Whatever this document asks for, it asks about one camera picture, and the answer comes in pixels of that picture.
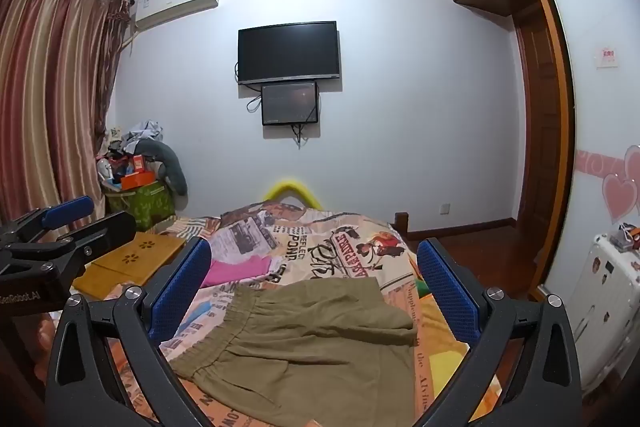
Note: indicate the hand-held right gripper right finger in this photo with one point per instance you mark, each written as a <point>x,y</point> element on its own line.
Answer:
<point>445,292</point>

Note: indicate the white square sticker plate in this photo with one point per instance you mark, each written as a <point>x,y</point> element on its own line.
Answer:
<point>606,58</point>

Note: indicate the white air conditioner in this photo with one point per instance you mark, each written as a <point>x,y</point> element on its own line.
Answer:
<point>175,2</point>

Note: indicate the grey plush pillow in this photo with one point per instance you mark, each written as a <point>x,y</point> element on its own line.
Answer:
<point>172,167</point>

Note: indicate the pile of clothes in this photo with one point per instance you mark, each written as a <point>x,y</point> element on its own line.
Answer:
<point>140,132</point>

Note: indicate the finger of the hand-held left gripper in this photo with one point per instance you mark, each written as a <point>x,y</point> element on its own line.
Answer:
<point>67,211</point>
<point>100,232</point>

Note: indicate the wooden bed post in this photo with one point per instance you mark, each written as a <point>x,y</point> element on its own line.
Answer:
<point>401,226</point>

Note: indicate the printed blanket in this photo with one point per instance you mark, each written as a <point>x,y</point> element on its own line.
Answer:
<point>350,247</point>

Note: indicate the pink cloth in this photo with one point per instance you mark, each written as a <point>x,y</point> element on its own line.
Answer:
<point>235,269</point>

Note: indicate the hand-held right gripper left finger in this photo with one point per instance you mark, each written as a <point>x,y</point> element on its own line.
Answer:
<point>180,292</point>

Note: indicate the small black wall monitor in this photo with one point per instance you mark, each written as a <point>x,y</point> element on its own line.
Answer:
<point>290,103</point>

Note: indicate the striped red beige curtain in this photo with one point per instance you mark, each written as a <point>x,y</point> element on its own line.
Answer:
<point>40,82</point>

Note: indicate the small grey orange toy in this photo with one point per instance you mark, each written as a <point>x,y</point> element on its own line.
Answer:
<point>629,234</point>

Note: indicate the white wardrobe door pink hearts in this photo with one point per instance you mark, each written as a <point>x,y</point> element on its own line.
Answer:
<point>600,117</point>

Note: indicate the brown wooden door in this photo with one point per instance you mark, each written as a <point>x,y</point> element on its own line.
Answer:
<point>542,132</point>

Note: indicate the black wall television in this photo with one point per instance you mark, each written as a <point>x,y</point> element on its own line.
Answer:
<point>290,52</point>

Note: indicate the yellow wooden lap table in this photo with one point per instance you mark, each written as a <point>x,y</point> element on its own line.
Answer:
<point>135,257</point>

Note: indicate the olive green pants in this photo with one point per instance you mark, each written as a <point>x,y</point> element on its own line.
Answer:
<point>310,342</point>

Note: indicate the green storage box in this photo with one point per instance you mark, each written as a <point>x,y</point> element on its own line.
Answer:
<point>150,202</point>

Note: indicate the orange box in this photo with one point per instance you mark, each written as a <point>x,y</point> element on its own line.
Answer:
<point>137,179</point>

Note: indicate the white wall socket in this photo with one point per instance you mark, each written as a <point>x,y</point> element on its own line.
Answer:
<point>444,208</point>

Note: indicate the white suitcase with stickers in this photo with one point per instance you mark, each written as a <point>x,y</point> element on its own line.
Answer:
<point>600,307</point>

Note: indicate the yellow foam bed guard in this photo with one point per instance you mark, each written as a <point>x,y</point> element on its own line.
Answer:
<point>290,186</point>

